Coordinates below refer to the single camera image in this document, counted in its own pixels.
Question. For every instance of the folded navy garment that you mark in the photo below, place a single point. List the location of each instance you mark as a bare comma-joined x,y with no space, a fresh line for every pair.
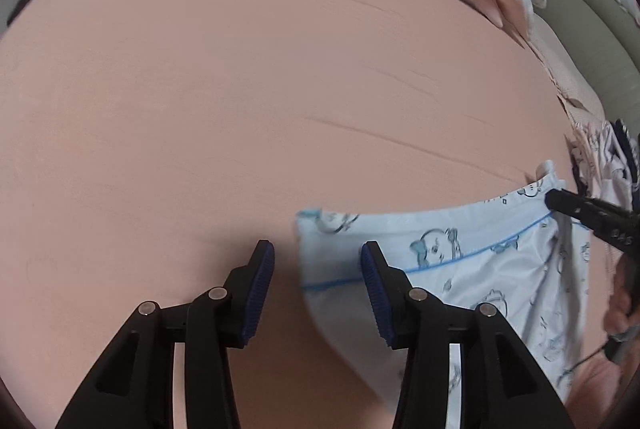
627,144

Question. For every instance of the pile of folded clothes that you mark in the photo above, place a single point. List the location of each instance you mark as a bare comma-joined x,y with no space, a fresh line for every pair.
597,149

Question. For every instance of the grey-green sofa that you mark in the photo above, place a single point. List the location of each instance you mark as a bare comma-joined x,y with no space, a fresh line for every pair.
590,19

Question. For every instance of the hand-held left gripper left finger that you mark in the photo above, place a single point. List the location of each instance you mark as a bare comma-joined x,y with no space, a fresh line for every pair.
257,289

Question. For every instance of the person's right hand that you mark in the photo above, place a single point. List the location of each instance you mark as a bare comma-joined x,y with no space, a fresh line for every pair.
622,314

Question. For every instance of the pink bed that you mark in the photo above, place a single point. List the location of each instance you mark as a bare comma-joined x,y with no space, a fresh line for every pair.
200,109

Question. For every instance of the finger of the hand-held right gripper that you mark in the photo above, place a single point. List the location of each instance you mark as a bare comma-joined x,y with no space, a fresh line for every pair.
575,206

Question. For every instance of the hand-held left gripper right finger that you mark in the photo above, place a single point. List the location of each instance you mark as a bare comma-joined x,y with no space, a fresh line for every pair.
377,294

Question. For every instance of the light blue printed pajama top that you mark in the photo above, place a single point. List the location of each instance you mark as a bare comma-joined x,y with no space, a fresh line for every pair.
475,279

